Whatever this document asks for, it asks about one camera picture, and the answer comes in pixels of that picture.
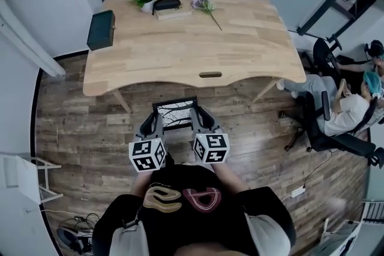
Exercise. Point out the person's left forearm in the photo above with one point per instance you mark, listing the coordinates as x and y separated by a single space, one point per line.
141 184

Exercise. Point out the white side table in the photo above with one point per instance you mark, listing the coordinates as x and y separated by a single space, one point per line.
27 180

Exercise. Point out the black office chair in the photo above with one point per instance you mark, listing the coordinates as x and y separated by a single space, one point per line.
322 54
339 144

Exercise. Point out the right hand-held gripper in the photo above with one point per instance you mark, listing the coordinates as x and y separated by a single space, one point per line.
213 148

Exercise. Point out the white wall conduit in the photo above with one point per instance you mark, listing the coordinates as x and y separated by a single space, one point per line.
30 48

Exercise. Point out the beige book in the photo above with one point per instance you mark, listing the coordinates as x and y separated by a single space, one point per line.
175 14

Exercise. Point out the person's black printed shirt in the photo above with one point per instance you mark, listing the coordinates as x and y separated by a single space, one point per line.
186 183

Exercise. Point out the person's right forearm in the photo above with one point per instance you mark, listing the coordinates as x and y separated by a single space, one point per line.
229 178

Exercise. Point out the purple flower sprig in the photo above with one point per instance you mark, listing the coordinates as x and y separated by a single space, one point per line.
204 4

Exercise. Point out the white board panel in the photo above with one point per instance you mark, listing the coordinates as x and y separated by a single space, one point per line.
339 242

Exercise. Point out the black framed picture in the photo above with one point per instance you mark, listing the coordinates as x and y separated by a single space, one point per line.
175 112

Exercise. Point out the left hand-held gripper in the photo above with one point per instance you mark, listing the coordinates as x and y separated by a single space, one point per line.
147 156

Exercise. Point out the wooden desk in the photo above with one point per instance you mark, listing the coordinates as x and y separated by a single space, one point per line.
195 45

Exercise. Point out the dark green box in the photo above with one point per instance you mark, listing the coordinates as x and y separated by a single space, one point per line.
100 30

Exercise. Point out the grey bag of equipment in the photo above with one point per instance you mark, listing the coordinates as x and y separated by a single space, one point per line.
69 238

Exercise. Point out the black glasses case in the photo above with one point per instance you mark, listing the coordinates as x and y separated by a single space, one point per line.
166 4

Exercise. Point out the white power strip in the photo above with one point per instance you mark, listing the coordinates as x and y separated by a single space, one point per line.
298 192

